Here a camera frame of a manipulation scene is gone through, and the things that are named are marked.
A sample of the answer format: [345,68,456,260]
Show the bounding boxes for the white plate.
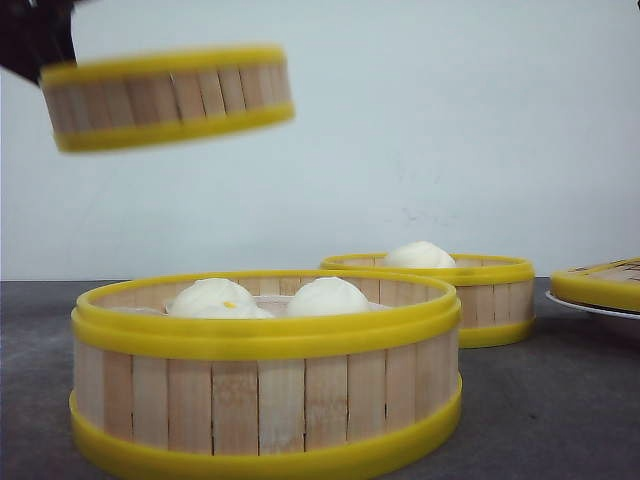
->
[545,290,639,321]

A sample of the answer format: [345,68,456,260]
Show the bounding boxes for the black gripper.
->
[1,0,77,86]

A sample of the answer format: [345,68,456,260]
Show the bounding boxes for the woven bamboo steamer lid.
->
[550,257,639,314]

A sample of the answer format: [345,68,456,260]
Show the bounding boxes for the white steamed bun yellow dot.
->
[166,278,274,319]

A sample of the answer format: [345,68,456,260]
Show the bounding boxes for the bamboo steamer tray yellow rims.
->
[39,45,295,152]
[69,271,462,479]
[321,253,535,348]

